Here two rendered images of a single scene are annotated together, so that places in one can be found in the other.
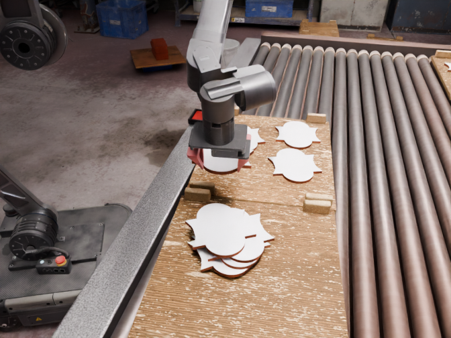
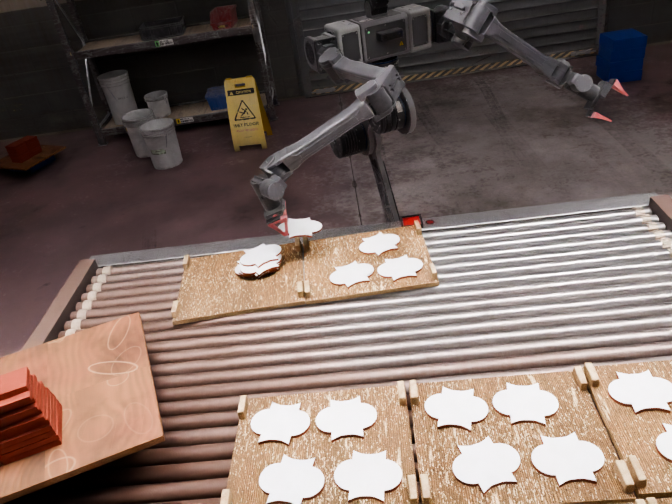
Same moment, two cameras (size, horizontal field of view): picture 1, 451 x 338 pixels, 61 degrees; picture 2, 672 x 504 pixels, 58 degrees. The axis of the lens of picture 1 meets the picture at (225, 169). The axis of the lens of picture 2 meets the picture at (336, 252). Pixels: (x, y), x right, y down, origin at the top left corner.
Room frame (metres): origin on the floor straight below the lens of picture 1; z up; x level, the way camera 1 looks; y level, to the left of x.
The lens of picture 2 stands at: (0.53, -1.72, 2.03)
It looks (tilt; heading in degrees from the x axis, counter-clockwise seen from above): 33 degrees down; 81
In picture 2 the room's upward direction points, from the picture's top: 9 degrees counter-clockwise
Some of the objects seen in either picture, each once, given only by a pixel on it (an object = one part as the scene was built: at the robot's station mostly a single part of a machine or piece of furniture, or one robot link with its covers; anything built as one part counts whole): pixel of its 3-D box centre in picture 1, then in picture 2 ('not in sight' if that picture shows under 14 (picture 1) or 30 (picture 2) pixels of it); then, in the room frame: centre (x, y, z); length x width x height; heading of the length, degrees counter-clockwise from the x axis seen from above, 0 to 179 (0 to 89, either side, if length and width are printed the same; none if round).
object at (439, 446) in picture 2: not in sight; (508, 432); (0.97, -0.90, 0.94); 0.41 x 0.35 x 0.04; 165
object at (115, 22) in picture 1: (123, 18); not in sight; (5.05, 1.29, 0.19); 0.50 x 0.41 x 0.37; 72
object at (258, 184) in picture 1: (266, 154); (366, 261); (0.87, -0.11, 0.93); 0.41 x 0.35 x 0.02; 170
